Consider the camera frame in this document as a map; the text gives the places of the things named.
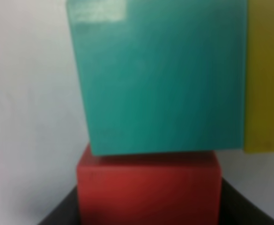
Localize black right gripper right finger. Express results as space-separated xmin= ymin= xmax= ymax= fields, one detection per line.
xmin=219 ymin=179 xmax=274 ymax=225

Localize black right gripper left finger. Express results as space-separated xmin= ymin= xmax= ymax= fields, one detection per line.
xmin=38 ymin=187 xmax=81 ymax=225

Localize yellow cube block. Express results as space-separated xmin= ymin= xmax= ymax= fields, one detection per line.
xmin=244 ymin=0 xmax=274 ymax=153

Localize red cube block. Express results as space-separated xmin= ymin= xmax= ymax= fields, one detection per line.
xmin=76 ymin=147 xmax=222 ymax=225

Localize green cube block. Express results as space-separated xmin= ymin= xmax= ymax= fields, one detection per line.
xmin=66 ymin=0 xmax=247 ymax=156

